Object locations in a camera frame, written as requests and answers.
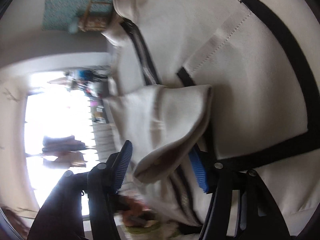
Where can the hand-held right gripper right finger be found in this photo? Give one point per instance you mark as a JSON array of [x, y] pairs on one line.
[[198, 170]]

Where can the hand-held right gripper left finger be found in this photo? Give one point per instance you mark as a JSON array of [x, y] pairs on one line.
[[123, 165]]

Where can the beige jacket with black trim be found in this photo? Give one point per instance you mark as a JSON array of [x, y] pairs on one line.
[[225, 105]]

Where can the metal balcony railing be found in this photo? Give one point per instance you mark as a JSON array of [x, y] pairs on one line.
[[102, 142]]

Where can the hanging pink garment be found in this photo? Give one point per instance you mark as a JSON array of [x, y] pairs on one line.
[[65, 145]]

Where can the pile of bags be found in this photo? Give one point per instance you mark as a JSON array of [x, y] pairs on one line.
[[85, 76]]

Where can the patterned cardboard box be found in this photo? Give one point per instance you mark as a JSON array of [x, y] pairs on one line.
[[93, 22]]

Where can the teal plastic basin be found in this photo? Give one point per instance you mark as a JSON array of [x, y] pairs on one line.
[[73, 26]]

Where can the wooden chair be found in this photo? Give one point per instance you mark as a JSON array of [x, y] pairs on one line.
[[90, 7]]

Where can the teal floral wall cloth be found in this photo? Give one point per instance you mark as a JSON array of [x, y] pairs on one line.
[[65, 2]]

